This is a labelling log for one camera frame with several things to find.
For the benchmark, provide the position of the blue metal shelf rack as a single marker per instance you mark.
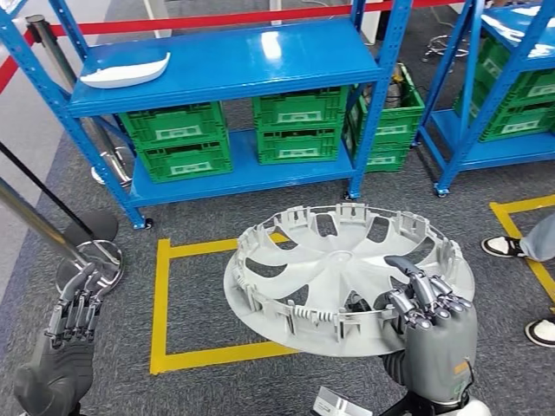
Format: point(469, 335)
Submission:
point(217, 63)
point(498, 155)

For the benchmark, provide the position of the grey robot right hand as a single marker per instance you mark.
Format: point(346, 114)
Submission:
point(438, 356)

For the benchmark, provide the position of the chrome stool base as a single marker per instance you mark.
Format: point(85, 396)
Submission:
point(433, 53)

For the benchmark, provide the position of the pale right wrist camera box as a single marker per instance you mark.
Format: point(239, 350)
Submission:
point(334, 405)

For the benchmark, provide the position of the green plastic crate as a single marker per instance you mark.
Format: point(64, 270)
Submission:
point(405, 152)
point(520, 86)
point(149, 163)
point(264, 115)
point(143, 123)
point(269, 150)
point(490, 129)
point(414, 115)

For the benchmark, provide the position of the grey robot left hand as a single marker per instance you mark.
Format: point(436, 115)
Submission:
point(60, 373)

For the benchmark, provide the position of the person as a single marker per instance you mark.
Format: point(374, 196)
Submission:
point(538, 241)

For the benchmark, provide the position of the white desk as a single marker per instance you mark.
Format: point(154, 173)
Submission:
point(160, 8)
point(373, 23)

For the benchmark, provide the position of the grey plastic wheel cover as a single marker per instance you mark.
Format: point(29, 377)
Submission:
point(321, 270)

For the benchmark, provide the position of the white plastic panel part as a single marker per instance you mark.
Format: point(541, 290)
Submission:
point(125, 74)

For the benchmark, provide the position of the red barrier tape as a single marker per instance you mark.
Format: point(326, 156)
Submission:
point(173, 22)

